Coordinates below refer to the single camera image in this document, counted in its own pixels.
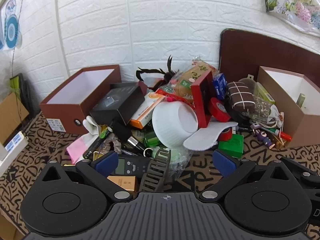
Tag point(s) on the floral plastic bag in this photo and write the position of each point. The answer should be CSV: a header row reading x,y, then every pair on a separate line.
x,y
295,5

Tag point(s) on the blue wall sticker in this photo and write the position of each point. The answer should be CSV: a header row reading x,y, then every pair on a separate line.
x,y
11,27

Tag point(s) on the open cardboard box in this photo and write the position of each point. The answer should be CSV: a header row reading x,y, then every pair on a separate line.
x,y
11,112

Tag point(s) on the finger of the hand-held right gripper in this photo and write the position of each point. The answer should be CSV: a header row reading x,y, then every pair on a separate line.
x,y
303,173

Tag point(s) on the black cardboard box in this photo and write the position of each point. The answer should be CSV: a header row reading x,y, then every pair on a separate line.
x,y
117,102

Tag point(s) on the brown shoebox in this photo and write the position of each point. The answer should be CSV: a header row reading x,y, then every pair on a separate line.
x,y
67,112

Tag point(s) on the black feather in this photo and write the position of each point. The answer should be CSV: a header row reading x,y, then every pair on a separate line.
x,y
150,71

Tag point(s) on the small red tape roll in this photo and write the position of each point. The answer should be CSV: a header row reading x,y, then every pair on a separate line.
x,y
225,135

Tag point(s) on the pale green packet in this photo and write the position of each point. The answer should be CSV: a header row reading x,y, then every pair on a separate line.
x,y
301,101

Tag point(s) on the letter printed mat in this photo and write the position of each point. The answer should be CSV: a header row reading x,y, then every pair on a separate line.
x,y
200,177

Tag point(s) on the clear bag of seeds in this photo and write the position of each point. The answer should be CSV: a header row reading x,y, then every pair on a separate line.
x,y
262,108

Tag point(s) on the clear snack packet red trim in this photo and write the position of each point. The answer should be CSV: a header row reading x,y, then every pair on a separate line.
x,y
186,82

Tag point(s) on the white shoe insole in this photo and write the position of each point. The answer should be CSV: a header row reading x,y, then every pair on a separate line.
x,y
205,137

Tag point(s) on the small green packet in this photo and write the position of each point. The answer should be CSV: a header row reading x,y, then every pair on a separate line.
x,y
151,138

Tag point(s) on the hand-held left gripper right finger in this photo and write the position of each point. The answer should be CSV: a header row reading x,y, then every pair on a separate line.
x,y
225,161

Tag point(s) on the brown white-striped cushion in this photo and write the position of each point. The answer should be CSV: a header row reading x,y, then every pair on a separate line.
x,y
241,96

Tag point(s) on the red open gift box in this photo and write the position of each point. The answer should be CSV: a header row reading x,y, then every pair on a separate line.
x,y
200,100

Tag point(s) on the clear plastic bag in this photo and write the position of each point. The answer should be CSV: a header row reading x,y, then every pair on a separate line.
x,y
178,156

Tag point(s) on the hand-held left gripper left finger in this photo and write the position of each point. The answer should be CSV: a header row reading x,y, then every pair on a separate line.
x,y
106,161

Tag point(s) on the white plastic bowl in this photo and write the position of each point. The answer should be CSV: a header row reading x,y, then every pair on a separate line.
x,y
167,122

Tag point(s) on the pink white cloth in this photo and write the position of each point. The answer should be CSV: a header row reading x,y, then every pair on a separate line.
x,y
77,147

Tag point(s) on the brown wooden board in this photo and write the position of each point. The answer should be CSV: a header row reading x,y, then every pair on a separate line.
x,y
240,52

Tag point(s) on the black green flat object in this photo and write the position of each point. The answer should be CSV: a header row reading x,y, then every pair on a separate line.
x,y
25,92

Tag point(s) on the black digital timer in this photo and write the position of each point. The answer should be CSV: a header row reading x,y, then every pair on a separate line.
x,y
130,165

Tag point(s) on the beige scrunchie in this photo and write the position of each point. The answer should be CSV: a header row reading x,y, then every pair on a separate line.
x,y
112,142

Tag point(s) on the light green box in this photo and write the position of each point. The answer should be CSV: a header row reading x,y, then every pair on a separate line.
x,y
265,93

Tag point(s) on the white box blue labels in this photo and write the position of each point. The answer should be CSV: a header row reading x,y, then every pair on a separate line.
x,y
12,147

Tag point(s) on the grey hair claw clip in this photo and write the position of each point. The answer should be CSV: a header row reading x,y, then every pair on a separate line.
x,y
155,170

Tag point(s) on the green red marker pen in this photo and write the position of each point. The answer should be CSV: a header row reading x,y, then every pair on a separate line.
x,y
280,133

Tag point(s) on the black green pen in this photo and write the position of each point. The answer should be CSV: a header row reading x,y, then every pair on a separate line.
x,y
98,141

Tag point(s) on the white wall pipe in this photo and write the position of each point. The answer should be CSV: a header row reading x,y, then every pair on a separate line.
x,y
61,42

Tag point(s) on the white glove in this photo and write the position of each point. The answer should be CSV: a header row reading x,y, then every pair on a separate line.
x,y
91,126

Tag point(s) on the tan cardboard box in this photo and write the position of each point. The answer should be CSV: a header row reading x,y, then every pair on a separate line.
x,y
123,182

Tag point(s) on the clear plastic container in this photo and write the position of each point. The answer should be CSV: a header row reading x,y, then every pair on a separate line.
x,y
248,83

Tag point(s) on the brown shoe box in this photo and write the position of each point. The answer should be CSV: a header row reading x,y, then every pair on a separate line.
x,y
297,127

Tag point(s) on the orange white medicine box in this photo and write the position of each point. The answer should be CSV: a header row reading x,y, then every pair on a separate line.
x,y
146,111

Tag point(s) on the black silver lipstick tube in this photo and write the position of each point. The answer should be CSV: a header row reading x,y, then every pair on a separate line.
x,y
136,143

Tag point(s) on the large red tape roll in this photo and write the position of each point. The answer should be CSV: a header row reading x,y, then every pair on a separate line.
x,y
218,110

